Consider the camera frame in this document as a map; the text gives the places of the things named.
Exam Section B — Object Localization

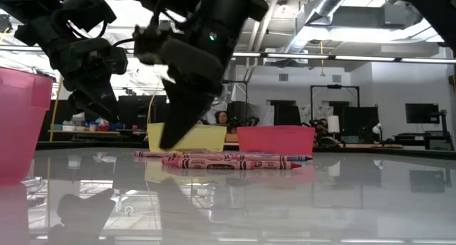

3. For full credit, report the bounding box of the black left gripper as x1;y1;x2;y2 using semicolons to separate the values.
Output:
53;38;128;125

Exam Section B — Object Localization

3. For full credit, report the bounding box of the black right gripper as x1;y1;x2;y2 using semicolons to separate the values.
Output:
158;36;225;149

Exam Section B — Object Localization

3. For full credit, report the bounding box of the black screen panel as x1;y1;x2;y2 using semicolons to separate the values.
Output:
341;106;379;138
118;94;168;130

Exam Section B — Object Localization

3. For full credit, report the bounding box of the yellow plastic bin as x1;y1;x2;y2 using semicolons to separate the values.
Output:
146;122;228;154

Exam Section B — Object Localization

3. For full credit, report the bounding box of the person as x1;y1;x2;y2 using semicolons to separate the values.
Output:
214;110;229;127

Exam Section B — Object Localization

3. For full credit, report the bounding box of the wooden workbench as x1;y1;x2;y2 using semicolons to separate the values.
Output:
48;130;121;136

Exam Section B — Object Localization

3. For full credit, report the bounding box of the large pink plastic tray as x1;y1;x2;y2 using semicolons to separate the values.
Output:
0;66;54;186

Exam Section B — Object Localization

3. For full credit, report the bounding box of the small pink plastic bin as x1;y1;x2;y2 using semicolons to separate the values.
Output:
237;125;316;156

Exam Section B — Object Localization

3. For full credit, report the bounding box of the white paper towel roll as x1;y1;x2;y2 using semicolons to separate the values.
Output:
326;115;341;134

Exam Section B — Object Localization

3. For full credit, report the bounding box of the long white light strip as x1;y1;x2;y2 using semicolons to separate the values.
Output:
0;45;456;65

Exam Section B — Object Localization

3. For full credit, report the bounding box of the white desk lamp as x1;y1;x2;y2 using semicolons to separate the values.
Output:
371;122;385;146

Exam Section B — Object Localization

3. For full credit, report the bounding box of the black desk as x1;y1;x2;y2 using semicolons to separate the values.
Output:
391;130;455;152

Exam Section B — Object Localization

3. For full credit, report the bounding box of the black computer monitor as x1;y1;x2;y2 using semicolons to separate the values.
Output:
405;103;441;125

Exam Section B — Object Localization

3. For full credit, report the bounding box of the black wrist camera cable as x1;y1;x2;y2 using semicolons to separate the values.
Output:
63;19;138;48

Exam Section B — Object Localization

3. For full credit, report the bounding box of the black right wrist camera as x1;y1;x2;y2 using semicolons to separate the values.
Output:
133;23;174;66

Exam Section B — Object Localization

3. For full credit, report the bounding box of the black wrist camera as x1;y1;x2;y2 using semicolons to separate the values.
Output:
133;23;174;66
58;0;118;33

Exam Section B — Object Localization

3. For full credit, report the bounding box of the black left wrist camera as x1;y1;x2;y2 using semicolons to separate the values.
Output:
58;0;118;33

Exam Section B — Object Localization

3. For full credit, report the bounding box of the smooth silver ventilation duct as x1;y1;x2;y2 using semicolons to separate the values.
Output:
283;0;357;56

